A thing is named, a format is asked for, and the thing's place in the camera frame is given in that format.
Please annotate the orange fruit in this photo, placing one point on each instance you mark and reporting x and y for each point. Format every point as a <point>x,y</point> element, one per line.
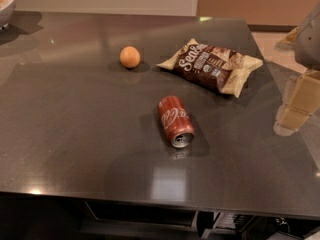
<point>130,57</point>

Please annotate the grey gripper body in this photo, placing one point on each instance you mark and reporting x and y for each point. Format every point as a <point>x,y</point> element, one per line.
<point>310,42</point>

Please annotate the dark drawer under counter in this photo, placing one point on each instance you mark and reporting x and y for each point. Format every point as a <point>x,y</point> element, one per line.
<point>136,220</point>

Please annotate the red coke can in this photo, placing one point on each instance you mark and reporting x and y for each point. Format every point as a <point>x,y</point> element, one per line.
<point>175,122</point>

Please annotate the silver fruit bowl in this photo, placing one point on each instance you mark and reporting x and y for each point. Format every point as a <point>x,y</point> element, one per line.
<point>6,10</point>

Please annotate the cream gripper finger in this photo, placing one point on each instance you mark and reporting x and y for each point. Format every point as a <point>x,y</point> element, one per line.
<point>301,99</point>

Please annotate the brown chip bag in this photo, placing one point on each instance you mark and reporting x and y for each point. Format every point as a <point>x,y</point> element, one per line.
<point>212,67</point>

